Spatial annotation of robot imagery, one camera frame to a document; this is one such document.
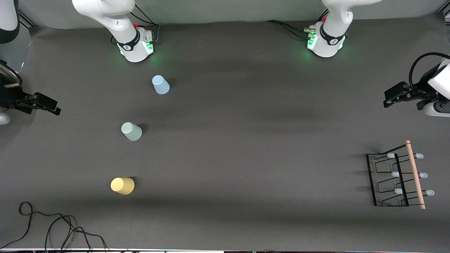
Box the black wire cup holder rack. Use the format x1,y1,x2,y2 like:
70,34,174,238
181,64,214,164
366,140,435,210

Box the pale green plastic cup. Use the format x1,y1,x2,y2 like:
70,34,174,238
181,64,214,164
121,122,143,141

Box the yellow plastic cup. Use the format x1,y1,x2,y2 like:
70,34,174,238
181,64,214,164
110,177,135,195

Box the light blue plastic cup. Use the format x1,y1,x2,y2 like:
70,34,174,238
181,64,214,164
152,75,170,95

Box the dark grey table mat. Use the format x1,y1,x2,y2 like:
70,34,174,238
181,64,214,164
0,12,450,252

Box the thin black loose cable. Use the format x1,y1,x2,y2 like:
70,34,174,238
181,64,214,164
0,202,108,253

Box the black left arm base cables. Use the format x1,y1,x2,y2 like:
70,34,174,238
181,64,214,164
265,9,329,41

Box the black arm base cables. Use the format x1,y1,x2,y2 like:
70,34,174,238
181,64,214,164
111,4,161,46
265,9,329,41

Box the black right arm base cables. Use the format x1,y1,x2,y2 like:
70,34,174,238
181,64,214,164
111,4,161,46

